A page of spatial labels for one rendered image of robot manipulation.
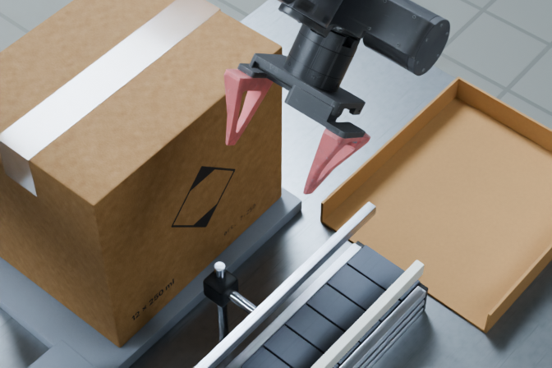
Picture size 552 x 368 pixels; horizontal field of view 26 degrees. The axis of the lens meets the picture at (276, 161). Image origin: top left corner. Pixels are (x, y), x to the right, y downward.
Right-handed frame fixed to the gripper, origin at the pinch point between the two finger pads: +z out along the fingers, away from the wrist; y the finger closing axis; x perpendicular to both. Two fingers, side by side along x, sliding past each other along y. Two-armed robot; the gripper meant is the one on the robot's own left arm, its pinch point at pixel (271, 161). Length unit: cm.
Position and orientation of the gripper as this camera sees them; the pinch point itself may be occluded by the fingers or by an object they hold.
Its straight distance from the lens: 116.4
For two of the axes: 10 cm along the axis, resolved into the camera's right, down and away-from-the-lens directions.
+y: 7.8, 4.9, -4.0
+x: 4.8, -0.5, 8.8
